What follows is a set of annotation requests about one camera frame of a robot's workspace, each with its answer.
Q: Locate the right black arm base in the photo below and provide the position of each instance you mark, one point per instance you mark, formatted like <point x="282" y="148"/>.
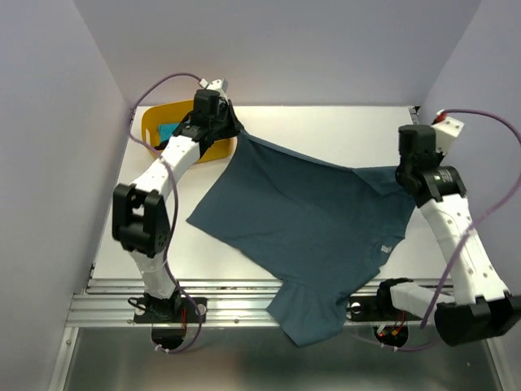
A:
<point x="366" y="307"/>

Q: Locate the aluminium right side rail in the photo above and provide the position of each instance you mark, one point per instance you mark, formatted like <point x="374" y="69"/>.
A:
<point x="413" y="111"/>

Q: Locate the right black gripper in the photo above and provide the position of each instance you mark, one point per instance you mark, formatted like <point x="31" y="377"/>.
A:
<point x="440" y="157"/>

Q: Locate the dark blue-grey t shirt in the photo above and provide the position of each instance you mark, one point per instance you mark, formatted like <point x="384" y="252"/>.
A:
<point x="323" y="230"/>

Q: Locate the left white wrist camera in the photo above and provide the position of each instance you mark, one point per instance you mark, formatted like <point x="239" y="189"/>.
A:
<point x="219" y="85"/>

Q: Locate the aluminium rail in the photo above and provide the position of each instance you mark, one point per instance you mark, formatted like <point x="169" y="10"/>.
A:
<point x="223" y="303"/>
<point x="413" y="111"/>

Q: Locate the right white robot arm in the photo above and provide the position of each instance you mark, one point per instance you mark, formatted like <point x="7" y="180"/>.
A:
<point x="471" y="302"/>

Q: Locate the rolled teal t shirt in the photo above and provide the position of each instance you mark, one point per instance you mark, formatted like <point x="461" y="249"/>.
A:
<point x="165" y="131"/>

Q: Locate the yellow plastic basket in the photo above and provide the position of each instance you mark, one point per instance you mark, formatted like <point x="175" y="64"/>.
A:
<point x="172" y="113"/>

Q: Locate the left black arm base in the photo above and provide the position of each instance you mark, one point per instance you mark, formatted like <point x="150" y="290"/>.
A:
<point x="151" y="310"/>

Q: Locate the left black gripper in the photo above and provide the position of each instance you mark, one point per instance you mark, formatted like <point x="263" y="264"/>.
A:
<point x="234" y="126"/>

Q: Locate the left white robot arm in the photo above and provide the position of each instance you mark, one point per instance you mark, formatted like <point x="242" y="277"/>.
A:
<point x="140" y="220"/>

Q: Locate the rolled black t shirt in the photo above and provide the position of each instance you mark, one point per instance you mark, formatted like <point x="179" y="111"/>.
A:
<point x="162" y="145"/>

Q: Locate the aluminium front rail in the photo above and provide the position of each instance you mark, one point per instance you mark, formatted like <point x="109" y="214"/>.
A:
<point x="223" y="303"/>

